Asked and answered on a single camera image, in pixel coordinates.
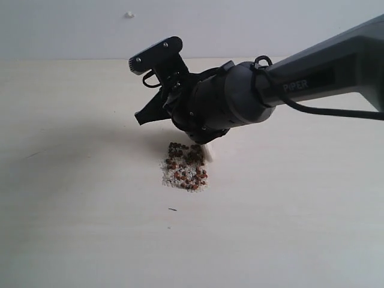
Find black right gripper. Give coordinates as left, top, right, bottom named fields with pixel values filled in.
left=134, top=53, right=199, bottom=127

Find white wooden paint brush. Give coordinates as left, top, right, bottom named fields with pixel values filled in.
left=202, top=143, right=215, bottom=163

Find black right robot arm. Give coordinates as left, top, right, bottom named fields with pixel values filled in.
left=128, top=16, right=383, bottom=144

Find brown beans and white grains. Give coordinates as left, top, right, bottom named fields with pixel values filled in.
left=160, top=142, right=208, bottom=193

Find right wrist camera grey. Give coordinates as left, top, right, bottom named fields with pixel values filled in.
left=128, top=36, right=183, bottom=75

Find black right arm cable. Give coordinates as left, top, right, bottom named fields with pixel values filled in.
left=253, top=55, right=384, bottom=121

